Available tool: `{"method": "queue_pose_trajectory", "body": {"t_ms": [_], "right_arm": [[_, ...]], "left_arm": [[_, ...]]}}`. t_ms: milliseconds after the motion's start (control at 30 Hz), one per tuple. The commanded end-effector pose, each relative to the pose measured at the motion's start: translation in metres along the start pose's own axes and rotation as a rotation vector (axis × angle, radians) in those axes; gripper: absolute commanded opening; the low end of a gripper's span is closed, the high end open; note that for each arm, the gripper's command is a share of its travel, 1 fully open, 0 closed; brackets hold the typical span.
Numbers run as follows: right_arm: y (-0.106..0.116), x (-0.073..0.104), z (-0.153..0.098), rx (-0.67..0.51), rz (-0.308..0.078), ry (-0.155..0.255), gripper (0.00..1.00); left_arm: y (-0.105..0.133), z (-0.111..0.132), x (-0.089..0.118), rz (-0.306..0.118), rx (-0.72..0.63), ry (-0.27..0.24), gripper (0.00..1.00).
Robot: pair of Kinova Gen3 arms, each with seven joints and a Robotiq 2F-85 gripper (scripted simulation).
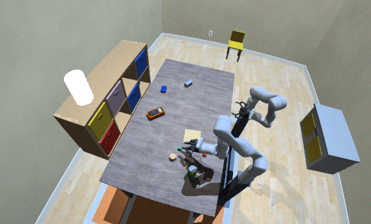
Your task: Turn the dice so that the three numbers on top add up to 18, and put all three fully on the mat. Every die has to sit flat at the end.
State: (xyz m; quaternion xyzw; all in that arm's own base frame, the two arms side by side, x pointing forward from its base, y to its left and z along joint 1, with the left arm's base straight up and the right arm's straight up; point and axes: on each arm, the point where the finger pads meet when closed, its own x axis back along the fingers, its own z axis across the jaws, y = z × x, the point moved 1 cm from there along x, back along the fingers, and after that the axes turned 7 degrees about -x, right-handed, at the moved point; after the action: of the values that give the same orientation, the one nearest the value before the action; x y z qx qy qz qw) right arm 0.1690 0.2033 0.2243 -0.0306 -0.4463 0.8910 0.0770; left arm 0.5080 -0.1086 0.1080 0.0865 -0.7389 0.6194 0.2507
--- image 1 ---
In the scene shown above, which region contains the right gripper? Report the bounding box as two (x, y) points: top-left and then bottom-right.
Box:
(231, 101), (251, 120)

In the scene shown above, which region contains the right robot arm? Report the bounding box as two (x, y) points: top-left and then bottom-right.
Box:
(246, 87), (287, 128)

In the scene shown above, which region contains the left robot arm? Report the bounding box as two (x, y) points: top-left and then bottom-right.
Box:
(196, 115), (267, 184)

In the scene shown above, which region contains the orange digital multimeter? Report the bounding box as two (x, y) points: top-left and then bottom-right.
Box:
(147, 106), (165, 120)

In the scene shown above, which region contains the green soda can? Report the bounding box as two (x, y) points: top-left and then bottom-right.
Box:
(187, 165), (198, 178)

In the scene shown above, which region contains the tan short cylinder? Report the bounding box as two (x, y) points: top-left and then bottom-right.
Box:
(170, 153), (176, 161)

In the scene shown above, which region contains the beige flat mat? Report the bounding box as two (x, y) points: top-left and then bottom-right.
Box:
(183, 129), (201, 143)

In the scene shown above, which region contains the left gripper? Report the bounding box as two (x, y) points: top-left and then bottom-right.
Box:
(182, 139), (199, 155)

